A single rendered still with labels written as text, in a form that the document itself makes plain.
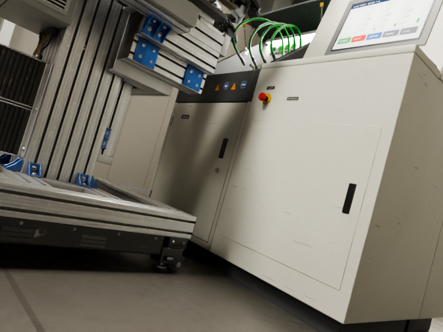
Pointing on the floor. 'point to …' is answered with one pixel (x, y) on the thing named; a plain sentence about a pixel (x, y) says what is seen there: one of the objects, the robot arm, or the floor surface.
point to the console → (339, 187)
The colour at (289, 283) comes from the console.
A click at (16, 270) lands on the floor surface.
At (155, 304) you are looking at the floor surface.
